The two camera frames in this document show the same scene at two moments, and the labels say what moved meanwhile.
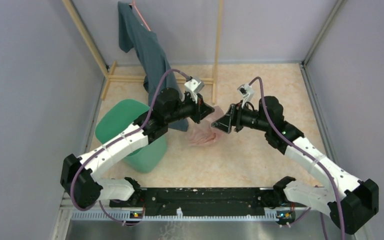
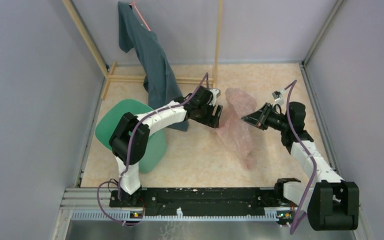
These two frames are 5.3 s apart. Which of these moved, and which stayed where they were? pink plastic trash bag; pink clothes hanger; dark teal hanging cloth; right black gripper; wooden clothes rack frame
Moved: pink plastic trash bag; right black gripper
Stayed: wooden clothes rack frame; dark teal hanging cloth; pink clothes hanger
